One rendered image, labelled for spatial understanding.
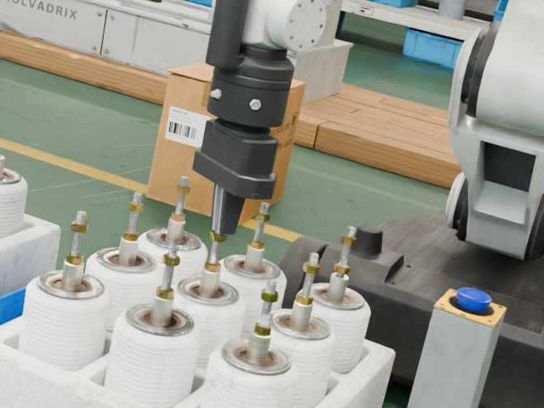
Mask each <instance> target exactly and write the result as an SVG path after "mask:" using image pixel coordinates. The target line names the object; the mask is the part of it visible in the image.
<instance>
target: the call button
mask: <svg viewBox="0 0 544 408"><path fill-rule="evenodd" d="M456 298H457V299H458V301H457V302H458V304H459V305H461V306H462V307H463V308H466V309H469V310H472V311H475V312H482V311H485V309H486V308H488V307H490V305H491V297H490V296H489V295H488V294H487V293H485V292H483V291H480V290H477V289H474V288H470V287H463V288H460V289H458V290H457V293H456Z"/></svg>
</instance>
